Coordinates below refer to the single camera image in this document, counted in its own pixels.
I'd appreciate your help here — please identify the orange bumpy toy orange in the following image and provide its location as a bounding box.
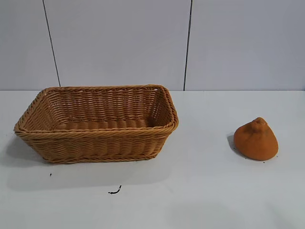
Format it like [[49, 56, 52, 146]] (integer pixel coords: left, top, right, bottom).
[[233, 116, 279, 161]]

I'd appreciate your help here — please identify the brown woven wicker basket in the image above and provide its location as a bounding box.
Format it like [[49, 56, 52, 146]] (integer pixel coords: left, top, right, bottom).
[[13, 83, 180, 165]]

